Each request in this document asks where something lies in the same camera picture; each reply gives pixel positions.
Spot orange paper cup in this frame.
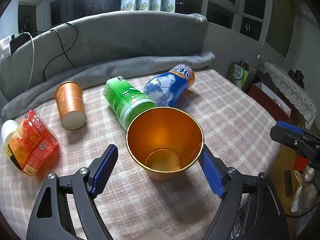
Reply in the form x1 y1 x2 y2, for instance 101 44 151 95
126 107 204 181
54 81 87 130

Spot red cardboard box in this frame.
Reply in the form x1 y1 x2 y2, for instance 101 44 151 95
248 82 291 122

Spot lace tablecloth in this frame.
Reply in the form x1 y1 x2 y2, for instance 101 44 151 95
259 61 317 129

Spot red orange labelled bottle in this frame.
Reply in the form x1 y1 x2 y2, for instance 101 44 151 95
1 109 59 177

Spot pink checked cloth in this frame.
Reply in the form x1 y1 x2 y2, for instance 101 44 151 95
1 68 279 239

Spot green paper bag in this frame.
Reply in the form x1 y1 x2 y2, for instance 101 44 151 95
228 61 257 93

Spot green plastic bottle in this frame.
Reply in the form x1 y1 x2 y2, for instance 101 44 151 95
103 76 157 131

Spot blue labelled bottle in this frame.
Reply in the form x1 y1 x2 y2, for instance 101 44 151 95
143 64 195 107

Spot grey sofa backrest cushion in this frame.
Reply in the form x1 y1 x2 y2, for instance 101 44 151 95
1 11 208 100

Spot white power strip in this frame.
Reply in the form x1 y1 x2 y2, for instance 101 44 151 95
0 35 15 60

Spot black cable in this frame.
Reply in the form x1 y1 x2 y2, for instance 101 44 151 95
43 22 79 82

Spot white cable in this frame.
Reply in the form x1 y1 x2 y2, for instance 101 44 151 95
24 31 35 92

